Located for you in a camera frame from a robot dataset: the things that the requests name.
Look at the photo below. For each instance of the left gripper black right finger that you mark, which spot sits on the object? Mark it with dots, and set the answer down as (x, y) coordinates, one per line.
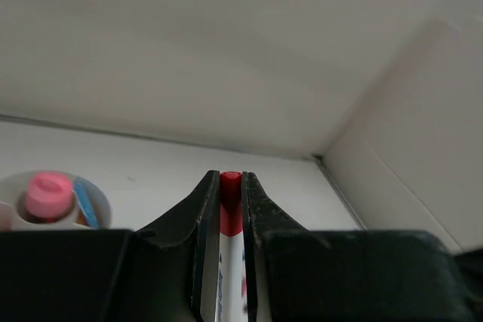
(294, 274)

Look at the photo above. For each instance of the pink glue bottle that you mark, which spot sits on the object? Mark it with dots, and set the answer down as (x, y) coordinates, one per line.
(48, 197)

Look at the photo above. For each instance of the blue highlighter marker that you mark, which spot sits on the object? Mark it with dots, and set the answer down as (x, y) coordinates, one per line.
(87, 215)

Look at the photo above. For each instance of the white round divided container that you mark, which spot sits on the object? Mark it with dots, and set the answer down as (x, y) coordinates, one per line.
(13, 213)

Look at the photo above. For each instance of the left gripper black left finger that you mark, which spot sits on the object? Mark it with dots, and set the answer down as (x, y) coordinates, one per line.
(165, 271)

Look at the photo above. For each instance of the aluminium rail right side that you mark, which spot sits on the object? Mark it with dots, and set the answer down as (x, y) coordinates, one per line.
(320, 162)

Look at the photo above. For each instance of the red capped white pen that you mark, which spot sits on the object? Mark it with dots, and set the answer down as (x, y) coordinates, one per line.
(232, 295)

